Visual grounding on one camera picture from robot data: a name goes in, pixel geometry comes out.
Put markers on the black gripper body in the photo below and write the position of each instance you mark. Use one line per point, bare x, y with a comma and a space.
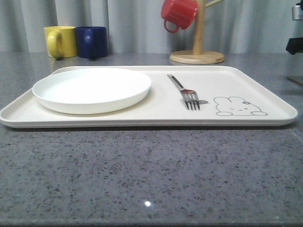
295, 45

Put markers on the silver metal fork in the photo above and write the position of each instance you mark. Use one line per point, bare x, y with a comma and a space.
189, 96

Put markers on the white round plate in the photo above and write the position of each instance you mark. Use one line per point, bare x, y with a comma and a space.
92, 91

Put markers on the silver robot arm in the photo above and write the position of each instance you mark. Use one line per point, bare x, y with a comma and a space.
297, 12

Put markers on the grey curtain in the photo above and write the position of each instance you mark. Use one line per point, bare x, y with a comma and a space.
135, 26

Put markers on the beige rabbit print tray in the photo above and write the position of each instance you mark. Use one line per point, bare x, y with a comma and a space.
233, 99

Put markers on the wooden mug tree stand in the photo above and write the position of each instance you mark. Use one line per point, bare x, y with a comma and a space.
198, 56

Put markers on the red ribbed mug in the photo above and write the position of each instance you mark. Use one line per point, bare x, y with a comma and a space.
178, 14

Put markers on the dark blue mug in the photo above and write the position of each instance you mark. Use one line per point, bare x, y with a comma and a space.
91, 41

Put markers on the yellow mug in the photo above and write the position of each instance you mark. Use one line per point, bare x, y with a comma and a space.
60, 41

